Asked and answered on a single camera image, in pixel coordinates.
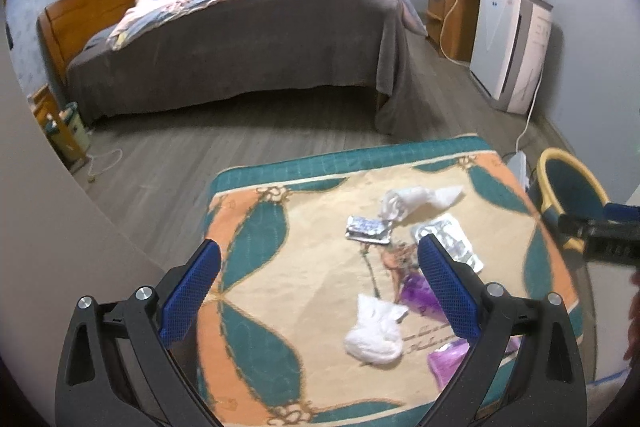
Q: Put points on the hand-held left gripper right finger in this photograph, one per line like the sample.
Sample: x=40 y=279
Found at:
x=447 y=289

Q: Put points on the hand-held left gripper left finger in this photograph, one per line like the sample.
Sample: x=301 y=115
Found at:
x=192 y=292

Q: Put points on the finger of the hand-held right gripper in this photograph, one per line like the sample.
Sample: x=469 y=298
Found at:
x=610 y=242
x=622 y=212

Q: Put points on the purple wrapper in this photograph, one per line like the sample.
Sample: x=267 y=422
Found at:
x=417 y=294
x=447 y=359

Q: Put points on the teal bin with yellow rim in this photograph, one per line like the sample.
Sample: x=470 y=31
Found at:
x=570 y=187

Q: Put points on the long white tissue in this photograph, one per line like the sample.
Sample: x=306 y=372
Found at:
x=415 y=198

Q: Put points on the white power strip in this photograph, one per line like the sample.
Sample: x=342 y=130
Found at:
x=517 y=167

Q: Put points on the teal and orange printed blanket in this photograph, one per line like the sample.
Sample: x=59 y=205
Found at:
x=320 y=267

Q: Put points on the green and white bucket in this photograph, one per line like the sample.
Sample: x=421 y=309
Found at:
x=70 y=132

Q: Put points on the white air purifier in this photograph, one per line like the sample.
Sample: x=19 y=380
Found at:
x=495 y=47

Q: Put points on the wooden nightstand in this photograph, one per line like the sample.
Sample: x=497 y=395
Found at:
x=42 y=104

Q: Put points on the wooden cabinet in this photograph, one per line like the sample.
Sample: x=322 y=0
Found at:
x=462 y=27

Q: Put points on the bed with brown cover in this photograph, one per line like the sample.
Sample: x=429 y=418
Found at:
x=250 y=47

